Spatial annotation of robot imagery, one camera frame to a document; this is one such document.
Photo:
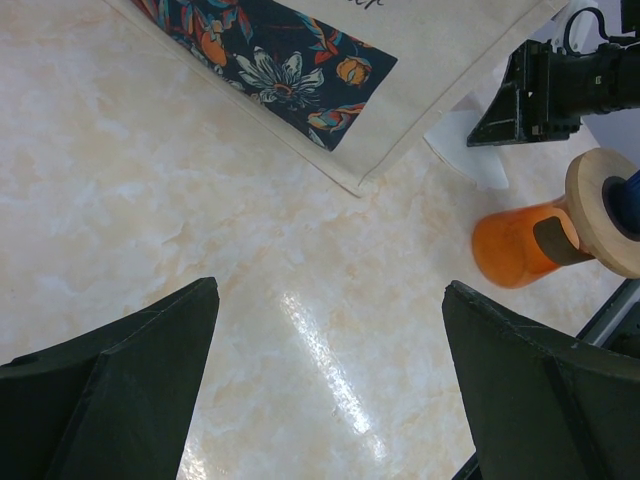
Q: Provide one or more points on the cream tote bag floral print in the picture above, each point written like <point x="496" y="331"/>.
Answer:
<point x="349" y="85"/>

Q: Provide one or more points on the orange glass dripper cone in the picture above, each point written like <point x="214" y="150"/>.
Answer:
<point x="515" y="248"/>

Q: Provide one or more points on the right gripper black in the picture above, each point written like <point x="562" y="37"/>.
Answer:
<point x="544" y="94"/>

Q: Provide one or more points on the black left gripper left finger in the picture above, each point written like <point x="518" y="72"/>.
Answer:
<point x="113" y="403"/>

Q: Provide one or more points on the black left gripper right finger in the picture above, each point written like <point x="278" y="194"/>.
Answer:
<point x="540" y="390"/>

